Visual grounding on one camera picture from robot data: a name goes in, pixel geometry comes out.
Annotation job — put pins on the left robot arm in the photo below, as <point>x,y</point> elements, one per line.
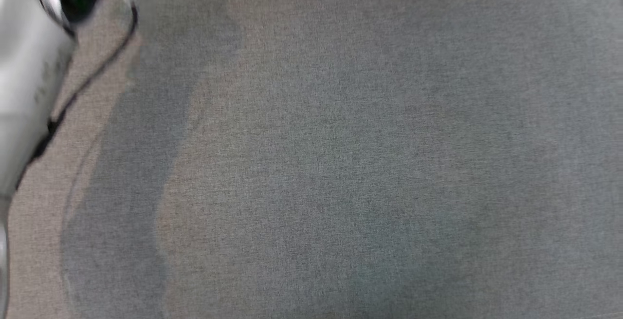
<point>29,65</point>

